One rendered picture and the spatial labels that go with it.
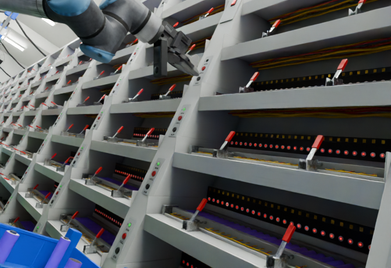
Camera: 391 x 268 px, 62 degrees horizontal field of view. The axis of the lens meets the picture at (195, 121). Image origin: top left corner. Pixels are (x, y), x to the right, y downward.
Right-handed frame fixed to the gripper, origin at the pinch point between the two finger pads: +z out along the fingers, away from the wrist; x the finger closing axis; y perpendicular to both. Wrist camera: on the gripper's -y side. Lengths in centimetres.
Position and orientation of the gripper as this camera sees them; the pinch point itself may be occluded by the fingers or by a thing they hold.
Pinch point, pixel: (195, 75)
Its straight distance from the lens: 112.2
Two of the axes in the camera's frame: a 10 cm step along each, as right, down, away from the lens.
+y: 3.9, -8.7, 3.0
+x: -6.1, -0.1, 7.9
